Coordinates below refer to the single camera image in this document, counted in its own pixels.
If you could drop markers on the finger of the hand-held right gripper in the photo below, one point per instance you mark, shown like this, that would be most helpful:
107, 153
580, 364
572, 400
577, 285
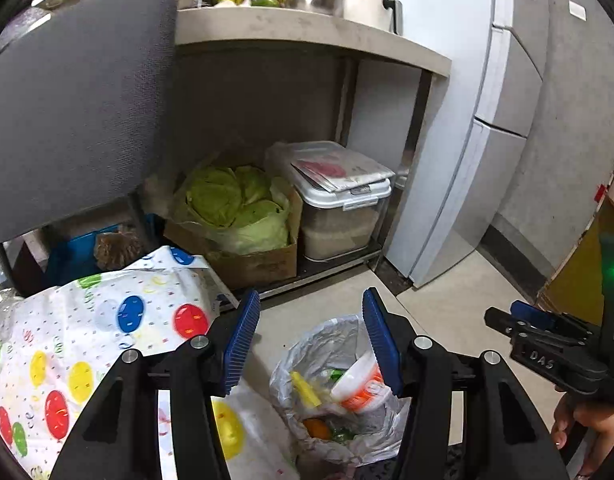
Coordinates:
532, 314
499, 319

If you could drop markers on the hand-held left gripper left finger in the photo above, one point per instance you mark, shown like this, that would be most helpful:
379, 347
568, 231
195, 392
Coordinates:
242, 345

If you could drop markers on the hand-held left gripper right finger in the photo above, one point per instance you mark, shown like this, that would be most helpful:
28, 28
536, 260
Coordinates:
382, 345

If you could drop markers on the orange white noodle cup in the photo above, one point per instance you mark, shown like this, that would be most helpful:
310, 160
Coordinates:
362, 395

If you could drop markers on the clear trash bag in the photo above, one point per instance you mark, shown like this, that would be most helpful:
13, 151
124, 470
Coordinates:
327, 340

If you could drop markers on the person's right hand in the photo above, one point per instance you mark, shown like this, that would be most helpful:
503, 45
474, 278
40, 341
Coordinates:
602, 425

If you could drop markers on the yellow cardboard board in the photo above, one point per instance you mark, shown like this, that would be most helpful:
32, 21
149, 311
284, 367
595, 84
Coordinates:
577, 280

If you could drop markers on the cardboard box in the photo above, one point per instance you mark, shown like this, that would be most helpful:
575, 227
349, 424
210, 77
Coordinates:
257, 265

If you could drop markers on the orange fruit peel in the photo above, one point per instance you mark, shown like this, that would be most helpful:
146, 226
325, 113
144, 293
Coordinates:
317, 428

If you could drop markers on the clear rice storage container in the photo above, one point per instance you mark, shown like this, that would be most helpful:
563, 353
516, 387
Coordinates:
337, 230

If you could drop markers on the green cabbage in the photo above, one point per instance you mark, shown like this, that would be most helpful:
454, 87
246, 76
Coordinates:
222, 200

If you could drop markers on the brown dried bundle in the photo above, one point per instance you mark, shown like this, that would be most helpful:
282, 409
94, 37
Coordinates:
119, 252

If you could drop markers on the balloon print tablecloth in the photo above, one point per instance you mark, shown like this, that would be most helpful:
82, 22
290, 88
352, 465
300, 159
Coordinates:
62, 320

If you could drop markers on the flat pink plastic packet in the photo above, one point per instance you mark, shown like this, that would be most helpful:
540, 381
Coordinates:
332, 167

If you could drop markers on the blue plastic crate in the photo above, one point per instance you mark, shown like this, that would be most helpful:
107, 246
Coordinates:
72, 260

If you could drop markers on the white refrigerator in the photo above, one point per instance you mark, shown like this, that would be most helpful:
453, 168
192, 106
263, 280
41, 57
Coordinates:
462, 110

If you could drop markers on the grey fabric chair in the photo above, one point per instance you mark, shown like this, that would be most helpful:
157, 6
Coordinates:
72, 110

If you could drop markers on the beige kitchen counter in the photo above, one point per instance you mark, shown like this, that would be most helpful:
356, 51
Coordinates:
312, 35

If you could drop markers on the steel bowl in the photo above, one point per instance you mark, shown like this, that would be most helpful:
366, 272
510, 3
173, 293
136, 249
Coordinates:
312, 4

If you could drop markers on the steel shelf frame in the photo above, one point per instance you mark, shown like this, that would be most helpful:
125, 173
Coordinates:
421, 110

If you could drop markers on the white wall outlet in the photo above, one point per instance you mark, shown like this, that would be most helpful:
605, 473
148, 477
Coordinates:
577, 10

